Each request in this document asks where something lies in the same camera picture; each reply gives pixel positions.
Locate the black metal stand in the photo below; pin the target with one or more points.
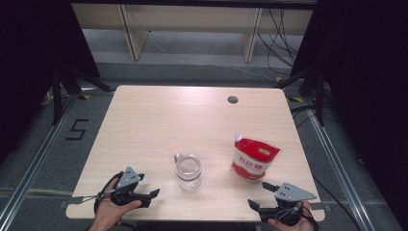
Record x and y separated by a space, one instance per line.
57 96
319 96

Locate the dark curtain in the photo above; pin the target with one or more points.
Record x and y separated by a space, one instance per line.
25 64
369 64

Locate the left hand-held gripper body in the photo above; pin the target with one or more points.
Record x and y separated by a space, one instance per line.
128 178

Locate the aluminium floor rail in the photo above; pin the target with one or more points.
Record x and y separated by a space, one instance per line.
36 162
333 160

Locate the clear glass jar with lid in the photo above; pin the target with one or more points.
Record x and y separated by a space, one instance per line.
188 173

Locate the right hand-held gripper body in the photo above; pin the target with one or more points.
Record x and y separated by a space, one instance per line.
293 193

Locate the person's left hand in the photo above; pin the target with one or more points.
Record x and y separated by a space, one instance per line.
107 211

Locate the grey round table grommet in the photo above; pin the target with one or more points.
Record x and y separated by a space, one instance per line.
233 99

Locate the grey tape strip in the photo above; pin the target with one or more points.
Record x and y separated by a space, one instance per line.
318 206
72 200

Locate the yellow black tape marker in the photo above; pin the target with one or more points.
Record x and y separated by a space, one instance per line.
295 99
279 79

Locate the red and white sugar bag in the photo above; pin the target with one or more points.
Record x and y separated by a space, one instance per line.
255 159

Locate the light wooden shelf unit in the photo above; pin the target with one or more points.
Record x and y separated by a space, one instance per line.
192 16

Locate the person's right hand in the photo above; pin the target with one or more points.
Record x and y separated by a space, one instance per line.
298 227

